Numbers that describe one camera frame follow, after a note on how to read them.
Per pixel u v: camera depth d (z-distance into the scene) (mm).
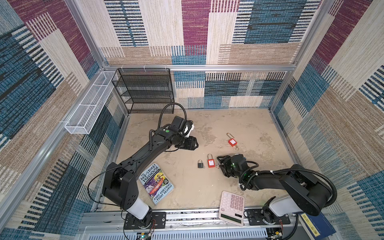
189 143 726
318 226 707
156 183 831
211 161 916
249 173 700
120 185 426
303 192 440
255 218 730
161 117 706
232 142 994
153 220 729
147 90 1106
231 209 746
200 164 922
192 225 727
